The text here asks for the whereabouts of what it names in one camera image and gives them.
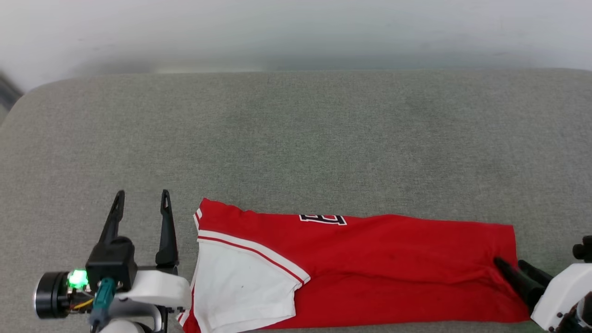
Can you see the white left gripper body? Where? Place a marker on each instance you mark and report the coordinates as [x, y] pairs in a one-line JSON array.
[[162, 289]]

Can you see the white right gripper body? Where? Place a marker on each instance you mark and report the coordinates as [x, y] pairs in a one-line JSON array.
[[562, 291]]

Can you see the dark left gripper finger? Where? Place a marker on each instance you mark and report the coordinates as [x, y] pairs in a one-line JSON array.
[[167, 240], [113, 222]]

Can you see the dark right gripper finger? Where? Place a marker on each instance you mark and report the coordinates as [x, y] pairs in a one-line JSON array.
[[525, 284], [536, 274]]

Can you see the red white-sleeved jersey shirt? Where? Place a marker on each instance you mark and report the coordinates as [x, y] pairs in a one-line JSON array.
[[370, 268]]

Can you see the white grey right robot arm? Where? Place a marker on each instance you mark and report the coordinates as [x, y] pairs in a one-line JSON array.
[[583, 317]]

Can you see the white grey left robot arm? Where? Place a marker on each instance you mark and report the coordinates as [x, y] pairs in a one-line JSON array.
[[50, 295]]

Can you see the grey fabric sofa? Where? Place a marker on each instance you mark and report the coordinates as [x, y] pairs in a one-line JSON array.
[[296, 138]]

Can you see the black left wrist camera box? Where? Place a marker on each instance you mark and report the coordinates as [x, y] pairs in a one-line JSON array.
[[111, 263]]

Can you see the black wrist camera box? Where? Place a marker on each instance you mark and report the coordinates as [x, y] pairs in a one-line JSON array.
[[111, 263], [585, 249]]

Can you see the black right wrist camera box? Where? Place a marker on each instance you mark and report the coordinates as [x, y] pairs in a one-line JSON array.
[[585, 249]]

